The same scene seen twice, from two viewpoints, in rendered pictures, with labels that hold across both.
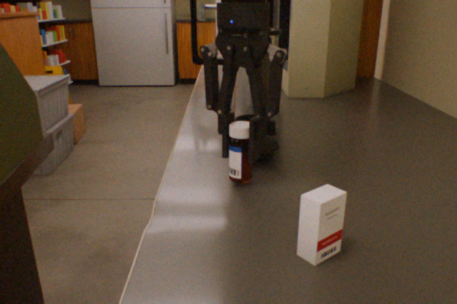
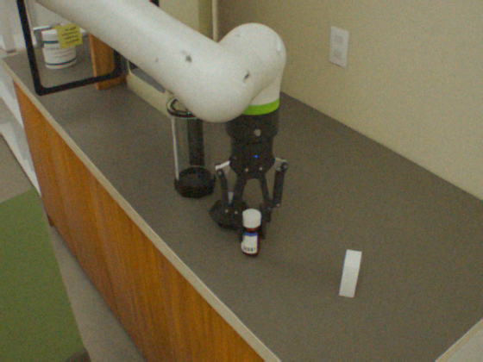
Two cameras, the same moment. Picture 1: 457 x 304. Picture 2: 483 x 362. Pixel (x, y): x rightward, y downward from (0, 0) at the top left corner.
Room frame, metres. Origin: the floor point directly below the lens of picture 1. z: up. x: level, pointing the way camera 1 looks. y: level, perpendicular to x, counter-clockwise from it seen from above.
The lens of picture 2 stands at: (-0.04, 0.46, 1.66)
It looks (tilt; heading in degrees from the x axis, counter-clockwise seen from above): 34 degrees down; 324
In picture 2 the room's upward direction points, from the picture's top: straight up
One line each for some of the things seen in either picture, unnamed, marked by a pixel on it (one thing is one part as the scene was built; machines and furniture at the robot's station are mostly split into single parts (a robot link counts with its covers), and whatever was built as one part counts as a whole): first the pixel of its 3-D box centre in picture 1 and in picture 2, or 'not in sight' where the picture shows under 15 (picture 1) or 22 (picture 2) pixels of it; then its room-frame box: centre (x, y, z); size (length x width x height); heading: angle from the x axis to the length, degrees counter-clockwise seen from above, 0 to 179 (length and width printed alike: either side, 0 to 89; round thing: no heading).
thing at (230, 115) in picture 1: (228, 135); (239, 224); (0.61, 0.00, 1.02); 0.03 x 0.01 x 0.07; 154
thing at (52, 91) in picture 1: (32, 102); not in sight; (3.01, 1.52, 0.49); 0.60 x 0.42 x 0.33; 1
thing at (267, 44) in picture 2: not in sight; (250, 65); (0.60, -0.01, 1.35); 0.13 x 0.11 x 0.14; 120
